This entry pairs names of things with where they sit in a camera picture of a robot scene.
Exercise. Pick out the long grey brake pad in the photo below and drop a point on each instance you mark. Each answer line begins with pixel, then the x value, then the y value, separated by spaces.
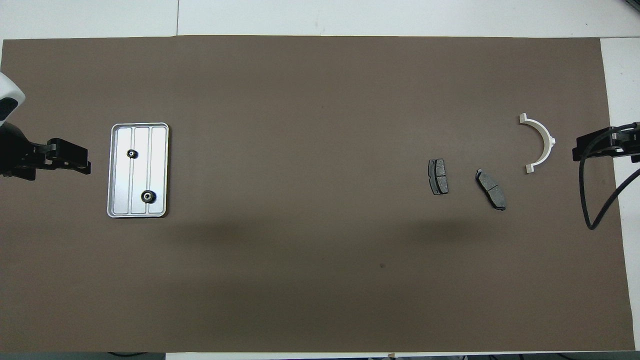
pixel 491 190

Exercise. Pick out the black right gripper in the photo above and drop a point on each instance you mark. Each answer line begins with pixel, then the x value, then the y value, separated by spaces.
pixel 632 142

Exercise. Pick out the large black bearing gear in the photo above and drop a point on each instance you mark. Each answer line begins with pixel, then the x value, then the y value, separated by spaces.
pixel 148 197

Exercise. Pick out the silver ribbed metal tray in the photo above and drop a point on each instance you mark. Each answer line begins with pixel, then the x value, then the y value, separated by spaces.
pixel 122 175

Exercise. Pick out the small black bearing gear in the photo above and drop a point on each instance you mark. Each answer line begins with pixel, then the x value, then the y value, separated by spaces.
pixel 132 154

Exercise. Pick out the brown table mat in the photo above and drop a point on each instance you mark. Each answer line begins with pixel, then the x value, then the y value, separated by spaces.
pixel 300 150

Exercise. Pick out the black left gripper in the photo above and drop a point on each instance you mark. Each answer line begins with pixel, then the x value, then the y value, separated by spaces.
pixel 20 155

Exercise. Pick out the short grey brake pad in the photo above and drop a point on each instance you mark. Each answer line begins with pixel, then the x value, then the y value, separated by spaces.
pixel 439 176

